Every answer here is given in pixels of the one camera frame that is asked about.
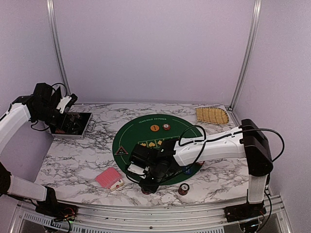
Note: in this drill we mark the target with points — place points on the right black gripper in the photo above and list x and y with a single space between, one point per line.
149 187

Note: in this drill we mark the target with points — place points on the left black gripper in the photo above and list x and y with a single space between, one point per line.
63 116

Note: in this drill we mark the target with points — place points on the blue small blind button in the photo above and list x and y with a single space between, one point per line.
187 170

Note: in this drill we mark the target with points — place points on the orange big blind button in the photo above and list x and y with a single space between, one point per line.
154 128

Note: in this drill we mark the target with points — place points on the red poker chips moved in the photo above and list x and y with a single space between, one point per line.
166 127

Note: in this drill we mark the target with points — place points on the black triangular all-in button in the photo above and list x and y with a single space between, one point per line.
121 151

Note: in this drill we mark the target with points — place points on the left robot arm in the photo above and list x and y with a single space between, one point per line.
16 116

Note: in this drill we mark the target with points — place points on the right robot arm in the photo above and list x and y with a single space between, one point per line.
245 141

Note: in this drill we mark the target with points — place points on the round green poker mat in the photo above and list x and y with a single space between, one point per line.
138 131

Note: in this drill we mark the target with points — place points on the aluminium poker chip case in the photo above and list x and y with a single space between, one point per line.
73 125

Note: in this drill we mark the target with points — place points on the dark red poker chip stack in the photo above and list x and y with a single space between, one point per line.
183 189

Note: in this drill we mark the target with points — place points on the white red card box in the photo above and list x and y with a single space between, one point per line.
119 183

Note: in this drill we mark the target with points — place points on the pink playing card deck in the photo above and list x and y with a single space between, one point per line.
108 178

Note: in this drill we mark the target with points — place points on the woven bamboo tray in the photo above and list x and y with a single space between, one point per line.
212 115

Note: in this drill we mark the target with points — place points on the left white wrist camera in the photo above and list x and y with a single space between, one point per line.
66 102

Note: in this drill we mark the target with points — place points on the front aluminium rail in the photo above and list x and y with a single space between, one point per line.
198 218

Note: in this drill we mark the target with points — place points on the left aluminium frame post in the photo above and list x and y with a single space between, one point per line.
56 44

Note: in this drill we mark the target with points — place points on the aluminium frame post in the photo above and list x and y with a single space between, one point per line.
248 52
56 44

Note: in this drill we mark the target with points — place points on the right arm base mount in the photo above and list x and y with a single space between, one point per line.
243 211

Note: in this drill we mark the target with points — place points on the right aluminium frame post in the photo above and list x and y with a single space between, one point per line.
248 52

